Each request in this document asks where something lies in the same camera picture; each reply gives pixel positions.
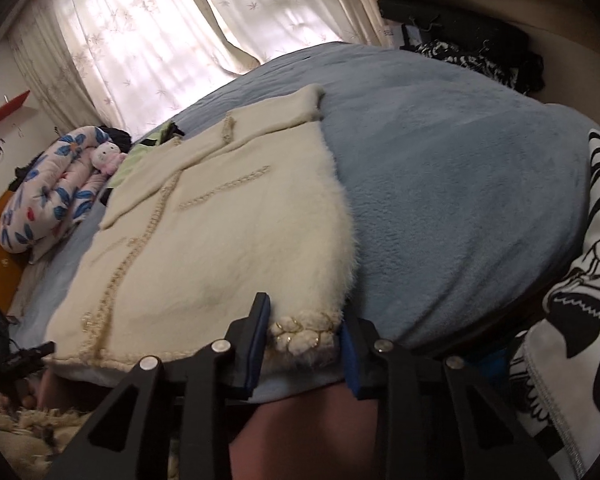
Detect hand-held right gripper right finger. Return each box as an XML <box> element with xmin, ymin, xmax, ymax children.
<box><xmin>341</xmin><ymin>316</ymin><xmax>561</xmax><ymax>480</ymax></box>

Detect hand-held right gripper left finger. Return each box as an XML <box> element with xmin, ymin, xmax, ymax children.
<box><xmin>45</xmin><ymin>292</ymin><xmax>272</xmax><ymax>480</ymax></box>

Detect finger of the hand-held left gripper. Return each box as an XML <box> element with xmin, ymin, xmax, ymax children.
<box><xmin>7</xmin><ymin>341</ymin><xmax>57</xmax><ymax>368</ymax></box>

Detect white fluffy cardigan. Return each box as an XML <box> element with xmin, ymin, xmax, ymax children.
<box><xmin>45</xmin><ymin>84</ymin><xmax>363</xmax><ymax>378</ymax></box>

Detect black hanging clothes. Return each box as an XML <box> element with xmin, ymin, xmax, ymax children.
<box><xmin>377</xmin><ymin>0</ymin><xmax>546</xmax><ymax>96</ymax></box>

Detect person's leg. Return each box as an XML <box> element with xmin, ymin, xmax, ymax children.
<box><xmin>230</xmin><ymin>377</ymin><xmax>381</xmax><ymax>480</ymax></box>

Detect cream shaggy rug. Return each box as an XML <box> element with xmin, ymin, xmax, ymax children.
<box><xmin>0</xmin><ymin>405</ymin><xmax>111</xmax><ymax>480</ymax></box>

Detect floral quilt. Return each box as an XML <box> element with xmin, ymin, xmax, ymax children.
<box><xmin>0</xmin><ymin>126</ymin><xmax>126</xmax><ymax>263</ymax></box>

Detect blue bed blanket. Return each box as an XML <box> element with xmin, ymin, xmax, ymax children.
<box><xmin>10</xmin><ymin>42</ymin><xmax>593</xmax><ymax>406</ymax></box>

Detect pink white plush cat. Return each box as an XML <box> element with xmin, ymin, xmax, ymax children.
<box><xmin>91</xmin><ymin>141</ymin><xmax>127</xmax><ymax>177</ymax></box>

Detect green garment with black trim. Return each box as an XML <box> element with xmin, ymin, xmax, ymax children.
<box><xmin>99</xmin><ymin>121</ymin><xmax>186</xmax><ymax>207</ymax></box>

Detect black white printed cloth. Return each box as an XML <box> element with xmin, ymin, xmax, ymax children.
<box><xmin>507</xmin><ymin>130</ymin><xmax>600</xmax><ymax>480</ymax></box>

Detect black white spotted garment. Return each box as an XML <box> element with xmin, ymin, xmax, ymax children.
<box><xmin>412</xmin><ymin>40</ymin><xmax>521</xmax><ymax>88</ymax></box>

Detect sheer floral curtain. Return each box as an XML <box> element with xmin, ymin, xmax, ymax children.
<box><xmin>7</xmin><ymin>0</ymin><xmax>261</xmax><ymax>143</ymax></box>
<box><xmin>185</xmin><ymin>0</ymin><xmax>396</xmax><ymax>63</ymax></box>

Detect white cardboard box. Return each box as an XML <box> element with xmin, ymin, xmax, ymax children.
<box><xmin>382</xmin><ymin>22</ymin><xmax>406</xmax><ymax>51</ymax></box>

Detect wooden shelf unit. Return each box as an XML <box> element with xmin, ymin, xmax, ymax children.
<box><xmin>372</xmin><ymin>0</ymin><xmax>600</xmax><ymax>106</ymax></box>

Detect red wall shelf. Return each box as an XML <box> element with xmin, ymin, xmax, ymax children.
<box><xmin>0</xmin><ymin>90</ymin><xmax>31</xmax><ymax>136</ymax></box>

